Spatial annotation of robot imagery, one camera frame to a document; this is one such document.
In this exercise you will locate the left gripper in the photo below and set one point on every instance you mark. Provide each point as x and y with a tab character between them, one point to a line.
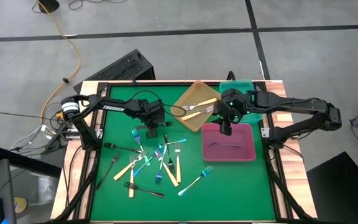
152	110

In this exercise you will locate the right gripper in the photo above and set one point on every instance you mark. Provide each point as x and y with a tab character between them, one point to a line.
232	104

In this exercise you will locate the orange plastic bin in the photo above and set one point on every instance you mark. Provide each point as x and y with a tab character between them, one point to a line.
194	93

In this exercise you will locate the stainless steel fork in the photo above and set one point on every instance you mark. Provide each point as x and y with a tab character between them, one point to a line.
106	175

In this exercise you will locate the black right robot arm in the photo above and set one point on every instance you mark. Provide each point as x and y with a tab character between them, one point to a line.
291	102

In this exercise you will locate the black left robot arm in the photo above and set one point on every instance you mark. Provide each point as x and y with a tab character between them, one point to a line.
113	108

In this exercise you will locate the pink plastic bin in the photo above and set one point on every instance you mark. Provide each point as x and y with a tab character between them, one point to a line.
228	154

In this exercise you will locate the teal plastic bin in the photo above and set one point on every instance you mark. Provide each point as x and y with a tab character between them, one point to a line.
238	84

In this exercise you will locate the green table mat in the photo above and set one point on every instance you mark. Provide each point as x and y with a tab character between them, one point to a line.
228	193

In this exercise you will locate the black perforated computer case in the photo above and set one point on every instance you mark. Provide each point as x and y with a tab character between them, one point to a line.
126	62

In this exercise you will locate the yellow power plug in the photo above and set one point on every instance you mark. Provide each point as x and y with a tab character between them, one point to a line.
59	116

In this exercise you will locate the clear plastic box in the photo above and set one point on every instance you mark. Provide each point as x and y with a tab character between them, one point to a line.
47	189

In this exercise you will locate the black desk beam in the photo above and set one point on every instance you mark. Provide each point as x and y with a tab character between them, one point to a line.
26	161

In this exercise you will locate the black floor mat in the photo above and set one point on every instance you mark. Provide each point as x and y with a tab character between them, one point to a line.
346	193

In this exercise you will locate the yellow disc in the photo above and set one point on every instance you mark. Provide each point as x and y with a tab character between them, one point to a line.
20	205

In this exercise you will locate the black round stand base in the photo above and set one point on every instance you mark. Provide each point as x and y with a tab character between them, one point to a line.
48	4

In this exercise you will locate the silver mounting bracket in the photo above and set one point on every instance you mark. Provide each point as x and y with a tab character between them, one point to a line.
99	134
265	132

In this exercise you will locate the black aluminium table frame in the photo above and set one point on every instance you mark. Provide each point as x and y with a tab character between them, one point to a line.
102	86

